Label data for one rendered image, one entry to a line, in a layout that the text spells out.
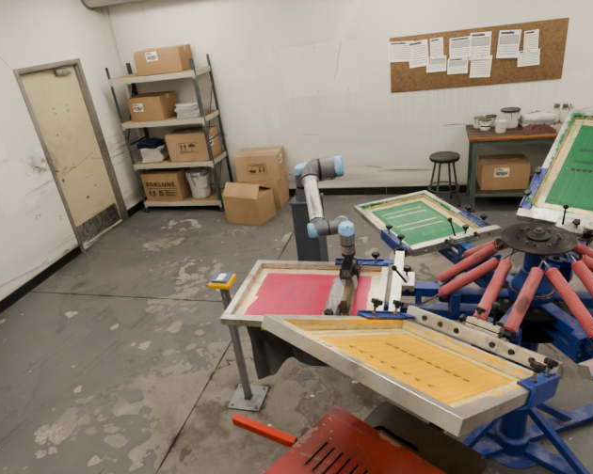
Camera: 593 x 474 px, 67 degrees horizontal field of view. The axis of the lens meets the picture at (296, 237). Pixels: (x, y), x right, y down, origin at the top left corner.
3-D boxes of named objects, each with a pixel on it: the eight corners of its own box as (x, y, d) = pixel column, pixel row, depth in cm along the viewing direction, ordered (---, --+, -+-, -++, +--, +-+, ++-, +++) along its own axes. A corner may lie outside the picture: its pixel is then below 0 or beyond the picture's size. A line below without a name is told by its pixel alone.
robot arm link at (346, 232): (352, 218, 222) (355, 226, 215) (353, 238, 227) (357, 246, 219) (336, 221, 222) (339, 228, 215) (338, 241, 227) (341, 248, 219)
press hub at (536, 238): (476, 470, 242) (495, 249, 182) (471, 413, 275) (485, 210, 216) (558, 481, 231) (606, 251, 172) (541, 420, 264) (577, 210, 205)
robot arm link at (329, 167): (311, 165, 298) (316, 157, 243) (333, 161, 298) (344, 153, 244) (313, 182, 299) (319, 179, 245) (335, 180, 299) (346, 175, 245)
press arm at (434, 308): (278, 310, 247) (277, 301, 244) (281, 304, 252) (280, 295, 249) (527, 324, 213) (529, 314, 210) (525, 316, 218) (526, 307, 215)
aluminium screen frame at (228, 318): (221, 324, 226) (219, 318, 224) (259, 265, 276) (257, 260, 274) (380, 335, 204) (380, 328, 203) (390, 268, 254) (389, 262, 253)
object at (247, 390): (228, 408, 302) (197, 288, 259) (239, 384, 320) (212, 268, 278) (258, 412, 296) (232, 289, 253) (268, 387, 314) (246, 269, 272)
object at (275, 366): (259, 380, 248) (246, 318, 229) (261, 375, 251) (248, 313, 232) (342, 388, 235) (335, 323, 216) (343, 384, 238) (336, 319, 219)
